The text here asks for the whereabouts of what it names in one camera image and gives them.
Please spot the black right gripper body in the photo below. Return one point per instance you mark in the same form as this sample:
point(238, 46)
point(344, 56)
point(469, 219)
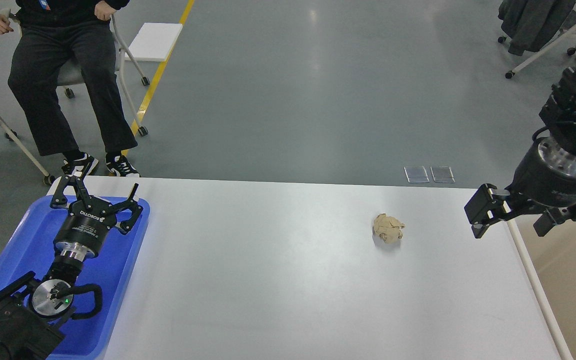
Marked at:
point(545, 178)

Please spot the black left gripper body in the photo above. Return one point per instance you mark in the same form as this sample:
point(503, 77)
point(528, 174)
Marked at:
point(85, 228)

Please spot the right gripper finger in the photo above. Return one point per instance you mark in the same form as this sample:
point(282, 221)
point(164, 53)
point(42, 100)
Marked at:
point(554, 216)
point(487, 207)

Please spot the beige paper ball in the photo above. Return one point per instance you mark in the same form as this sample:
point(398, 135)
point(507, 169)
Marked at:
point(388, 228)

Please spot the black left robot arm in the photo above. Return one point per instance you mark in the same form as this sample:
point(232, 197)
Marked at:
point(64, 272)

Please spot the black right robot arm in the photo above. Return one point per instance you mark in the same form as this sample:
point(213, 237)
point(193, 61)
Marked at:
point(559, 117)

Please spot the beige plastic bin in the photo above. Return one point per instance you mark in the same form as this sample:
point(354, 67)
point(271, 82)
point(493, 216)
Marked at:
point(550, 262)

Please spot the right floor outlet plate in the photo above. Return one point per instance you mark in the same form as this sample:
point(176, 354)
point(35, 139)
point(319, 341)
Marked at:
point(442, 174)

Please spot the floor outlet plate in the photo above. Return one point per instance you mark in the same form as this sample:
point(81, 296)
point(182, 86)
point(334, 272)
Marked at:
point(416, 174)
point(442, 174)

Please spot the left floor outlet plate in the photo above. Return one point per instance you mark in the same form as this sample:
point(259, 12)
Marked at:
point(416, 174)

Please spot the white chair with jacket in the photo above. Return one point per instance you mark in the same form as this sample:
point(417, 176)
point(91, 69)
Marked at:
point(567, 32)

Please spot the dark grey jacket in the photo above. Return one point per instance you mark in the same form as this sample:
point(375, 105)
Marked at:
point(531, 24)

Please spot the seated person in black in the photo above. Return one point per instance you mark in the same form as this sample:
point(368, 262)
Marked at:
point(67, 42)

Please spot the white foam board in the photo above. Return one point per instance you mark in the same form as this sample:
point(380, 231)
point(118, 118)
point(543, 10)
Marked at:
point(155, 41)

